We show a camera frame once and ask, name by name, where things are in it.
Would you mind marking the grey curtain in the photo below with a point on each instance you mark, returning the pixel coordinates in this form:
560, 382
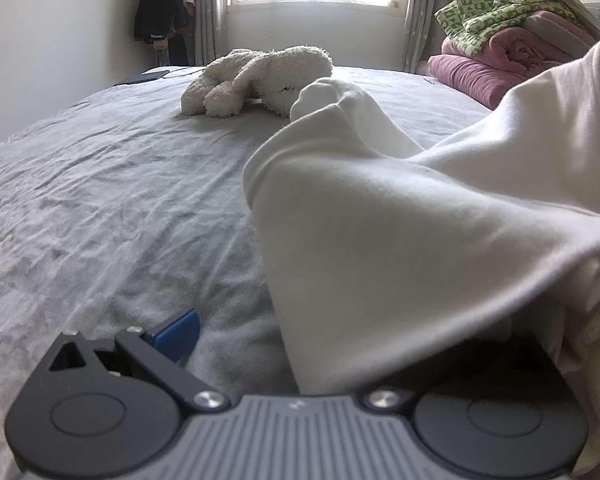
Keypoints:
425, 10
207, 10

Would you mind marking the dark tablet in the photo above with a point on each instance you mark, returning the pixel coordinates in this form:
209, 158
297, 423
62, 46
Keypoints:
142, 77

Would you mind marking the dark hanging jacket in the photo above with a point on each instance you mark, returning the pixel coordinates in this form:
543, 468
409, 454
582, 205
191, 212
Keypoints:
155, 5

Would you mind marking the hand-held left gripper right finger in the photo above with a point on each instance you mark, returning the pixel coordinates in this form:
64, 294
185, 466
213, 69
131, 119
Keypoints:
382, 400

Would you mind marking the pink folded quilt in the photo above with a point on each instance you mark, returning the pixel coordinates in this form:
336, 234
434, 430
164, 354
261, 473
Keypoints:
500, 60

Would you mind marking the green patterned blanket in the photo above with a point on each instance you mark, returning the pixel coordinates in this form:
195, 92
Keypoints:
495, 10

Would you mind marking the bed with grey sheet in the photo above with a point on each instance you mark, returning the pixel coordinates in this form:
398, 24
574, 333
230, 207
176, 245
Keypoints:
105, 185

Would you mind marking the white printed sweatshirt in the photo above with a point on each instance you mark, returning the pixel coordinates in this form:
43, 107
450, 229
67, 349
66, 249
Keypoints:
405, 220

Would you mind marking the white plush dog toy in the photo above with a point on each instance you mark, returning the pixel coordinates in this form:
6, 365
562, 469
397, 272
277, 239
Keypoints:
260, 77

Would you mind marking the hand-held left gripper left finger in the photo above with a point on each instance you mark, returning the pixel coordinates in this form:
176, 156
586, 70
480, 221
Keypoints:
180, 334

